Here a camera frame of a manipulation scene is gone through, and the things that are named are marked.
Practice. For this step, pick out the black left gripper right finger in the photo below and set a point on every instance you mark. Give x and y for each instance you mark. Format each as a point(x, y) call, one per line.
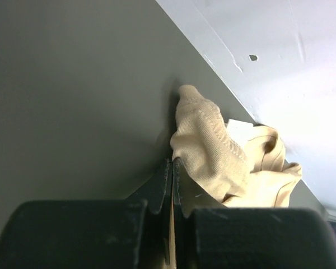
point(210, 235)

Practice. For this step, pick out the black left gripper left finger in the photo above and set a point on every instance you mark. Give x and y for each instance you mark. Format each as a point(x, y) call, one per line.
point(129, 233)

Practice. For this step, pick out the beige t shirt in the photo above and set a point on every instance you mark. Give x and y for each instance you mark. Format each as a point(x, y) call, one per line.
point(236, 172)

